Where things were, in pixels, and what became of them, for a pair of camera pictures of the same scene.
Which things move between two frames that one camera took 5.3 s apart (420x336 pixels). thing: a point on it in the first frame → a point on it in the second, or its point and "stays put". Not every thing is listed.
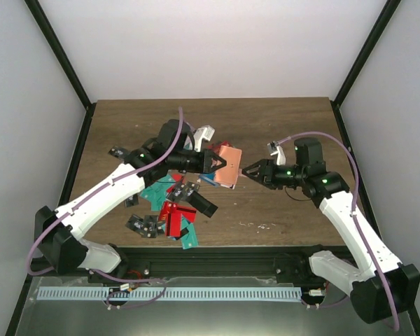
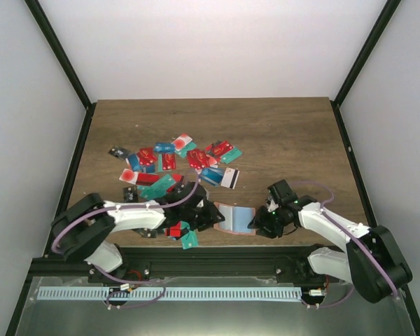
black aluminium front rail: x=173 y=262 stays put
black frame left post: x=46 y=30 stays put
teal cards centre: x=156 y=192 stays put
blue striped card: x=209 y=178 stays put
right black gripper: x=267 y=167 → x=260 y=222
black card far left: x=119 y=152 stays put
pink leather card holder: x=229 y=173 → x=236 y=219
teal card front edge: x=190 y=240 stays put
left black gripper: x=205 y=164 → x=211 y=218
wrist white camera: x=281 y=159 → x=273 y=206
